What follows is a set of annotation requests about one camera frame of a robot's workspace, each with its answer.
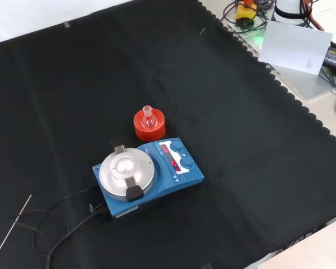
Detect clear round-bottom flask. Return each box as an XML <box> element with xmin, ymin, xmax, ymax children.
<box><xmin>141</xmin><ymin>105</ymin><xmax>157</xmax><ymax>131</ymax></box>

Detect heater with blue base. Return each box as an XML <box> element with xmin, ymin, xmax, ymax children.
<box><xmin>92</xmin><ymin>137</ymin><xmax>205</xmax><ymax>221</ymax></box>

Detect black bench cloth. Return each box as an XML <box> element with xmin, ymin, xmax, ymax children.
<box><xmin>0</xmin><ymin>0</ymin><xmax>336</xmax><ymax>269</ymax></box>

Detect yellow stop button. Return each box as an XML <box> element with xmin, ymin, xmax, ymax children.
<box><xmin>235</xmin><ymin>0</ymin><xmax>258</xmax><ymax>26</ymax></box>

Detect pale board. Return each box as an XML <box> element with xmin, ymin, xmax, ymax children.
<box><xmin>257</xmin><ymin>20</ymin><xmax>334</xmax><ymax>76</ymax></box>

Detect thin metal probe rod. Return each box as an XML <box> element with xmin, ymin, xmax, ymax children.
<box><xmin>0</xmin><ymin>194</ymin><xmax>32</xmax><ymax>267</ymax></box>

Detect orange flask support ring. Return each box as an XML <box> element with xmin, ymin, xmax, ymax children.
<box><xmin>133</xmin><ymin>108</ymin><xmax>166</xmax><ymax>142</ymax></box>

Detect thick black power cable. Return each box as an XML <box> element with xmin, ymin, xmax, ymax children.
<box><xmin>45</xmin><ymin>203</ymin><xmax>109</xmax><ymax>269</ymax></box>

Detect black stop button cable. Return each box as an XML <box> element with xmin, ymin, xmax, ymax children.
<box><xmin>217</xmin><ymin>0</ymin><xmax>268</xmax><ymax>34</ymax></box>

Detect thin black probe cable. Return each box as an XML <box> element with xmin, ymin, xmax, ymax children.
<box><xmin>10</xmin><ymin>189</ymin><xmax>90</xmax><ymax>257</ymax></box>

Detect grey metal base plate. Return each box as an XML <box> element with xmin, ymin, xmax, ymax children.
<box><xmin>226</xmin><ymin>16</ymin><xmax>336</xmax><ymax>100</ymax></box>

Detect orange and black arm cables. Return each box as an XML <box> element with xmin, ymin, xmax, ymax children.
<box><xmin>298</xmin><ymin>0</ymin><xmax>325</xmax><ymax>31</ymax></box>

